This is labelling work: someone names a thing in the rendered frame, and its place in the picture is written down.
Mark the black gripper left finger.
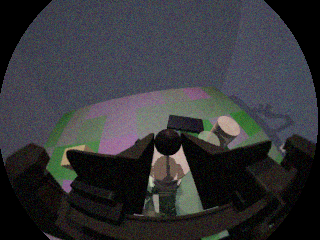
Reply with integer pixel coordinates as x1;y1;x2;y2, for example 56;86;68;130
65;133;155;215

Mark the pale green cylinder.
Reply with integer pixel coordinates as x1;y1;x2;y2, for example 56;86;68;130
197;131;220;147

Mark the glass french press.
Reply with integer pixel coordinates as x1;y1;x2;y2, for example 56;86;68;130
149;129;189;191

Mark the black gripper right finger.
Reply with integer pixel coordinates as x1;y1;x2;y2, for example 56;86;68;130
180;132;272;209

